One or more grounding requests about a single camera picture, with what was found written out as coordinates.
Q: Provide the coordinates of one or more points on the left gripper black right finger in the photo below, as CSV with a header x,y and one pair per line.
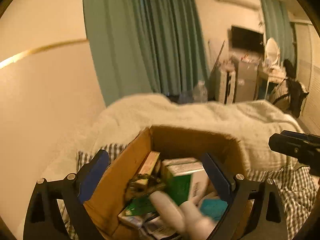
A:
x,y
254,210

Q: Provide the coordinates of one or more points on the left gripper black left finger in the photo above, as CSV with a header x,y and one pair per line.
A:
x,y
43,219

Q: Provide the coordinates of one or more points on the white handheld hair dryer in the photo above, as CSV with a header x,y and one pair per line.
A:
x,y
185,219

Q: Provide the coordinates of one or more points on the green snack bag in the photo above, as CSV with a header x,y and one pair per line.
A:
x,y
140,187

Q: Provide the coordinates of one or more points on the grey white checkered bedsheet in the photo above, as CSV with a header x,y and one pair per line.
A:
x,y
295,184

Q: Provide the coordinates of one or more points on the black clothes on chair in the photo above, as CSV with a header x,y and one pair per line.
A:
x,y
289,95

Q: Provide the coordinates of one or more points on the cream knitted blanket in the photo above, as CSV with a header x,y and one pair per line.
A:
x,y
251,123

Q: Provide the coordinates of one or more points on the large brown cardboard box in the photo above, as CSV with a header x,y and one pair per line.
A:
x,y
108,199

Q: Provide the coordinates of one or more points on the white dressing table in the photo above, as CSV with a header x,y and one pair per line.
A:
x,y
265,77

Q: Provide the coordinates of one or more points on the grey small cabinet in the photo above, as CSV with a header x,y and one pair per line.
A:
x,y
246,80

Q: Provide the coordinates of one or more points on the clear plastic water bottle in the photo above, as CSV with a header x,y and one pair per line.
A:
x,y
200,93

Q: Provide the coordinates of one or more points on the teal green curtain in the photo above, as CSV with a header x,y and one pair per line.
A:
x,y
145,46

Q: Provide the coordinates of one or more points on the black wall television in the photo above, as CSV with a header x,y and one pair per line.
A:
x,y
246,39

